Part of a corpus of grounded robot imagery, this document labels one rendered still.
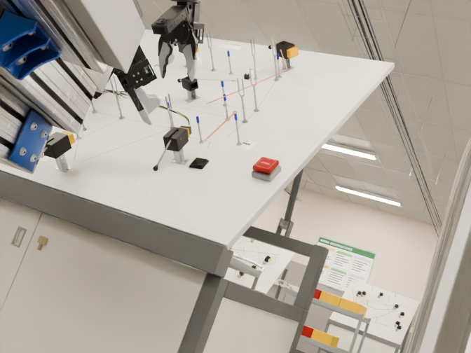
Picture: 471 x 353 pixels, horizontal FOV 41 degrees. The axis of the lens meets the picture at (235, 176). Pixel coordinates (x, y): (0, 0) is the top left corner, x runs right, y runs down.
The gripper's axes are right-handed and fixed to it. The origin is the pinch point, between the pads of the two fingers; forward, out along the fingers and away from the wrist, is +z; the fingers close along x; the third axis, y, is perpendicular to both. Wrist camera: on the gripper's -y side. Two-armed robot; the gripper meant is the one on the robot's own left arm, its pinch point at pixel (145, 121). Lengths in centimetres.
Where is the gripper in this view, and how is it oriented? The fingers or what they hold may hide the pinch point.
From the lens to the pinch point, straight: 154.1
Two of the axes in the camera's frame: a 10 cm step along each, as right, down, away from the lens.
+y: 8.7, -4.8, 1.1
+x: -2.7, -2.9, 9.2
